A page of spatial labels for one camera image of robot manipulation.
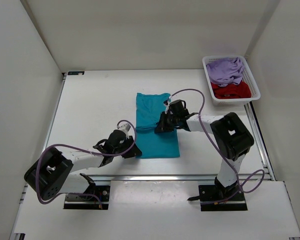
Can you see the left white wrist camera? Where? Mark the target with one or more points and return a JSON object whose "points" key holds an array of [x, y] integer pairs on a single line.
{"points": [[125, 128]]}

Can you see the red t shirt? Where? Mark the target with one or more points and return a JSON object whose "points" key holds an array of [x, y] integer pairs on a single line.
{"points": [[231, 91]]}

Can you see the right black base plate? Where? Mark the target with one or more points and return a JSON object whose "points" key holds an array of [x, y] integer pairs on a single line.
{"points": [[216, 198]]}

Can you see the white plastic basket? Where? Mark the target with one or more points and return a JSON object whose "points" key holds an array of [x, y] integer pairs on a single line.
{"points": [[247, 78]]}

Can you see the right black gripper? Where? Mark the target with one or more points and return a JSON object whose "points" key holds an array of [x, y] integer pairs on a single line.
{"points": [[163, 126]]}

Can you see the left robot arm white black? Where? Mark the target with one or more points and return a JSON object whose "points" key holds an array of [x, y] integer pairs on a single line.
{"points": [[59, 168]]}

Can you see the lavender t shirt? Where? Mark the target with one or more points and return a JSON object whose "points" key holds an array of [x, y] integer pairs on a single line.
{"points": [[226, 71]]}

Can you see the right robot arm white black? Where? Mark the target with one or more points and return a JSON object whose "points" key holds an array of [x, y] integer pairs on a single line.
{"points": [[231, 136]]}

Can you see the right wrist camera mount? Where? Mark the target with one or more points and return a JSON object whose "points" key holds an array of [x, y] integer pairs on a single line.
{"points": [[167, 105]]}

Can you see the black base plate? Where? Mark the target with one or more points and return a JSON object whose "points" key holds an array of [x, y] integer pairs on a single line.
{"points": [[216, 198], [96, 197]]}

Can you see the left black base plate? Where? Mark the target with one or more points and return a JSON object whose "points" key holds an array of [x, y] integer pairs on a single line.
{"points": [[96, 197]]}

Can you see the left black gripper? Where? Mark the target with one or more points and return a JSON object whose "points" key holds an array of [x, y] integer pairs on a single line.
{"points": [[134, 151]]}

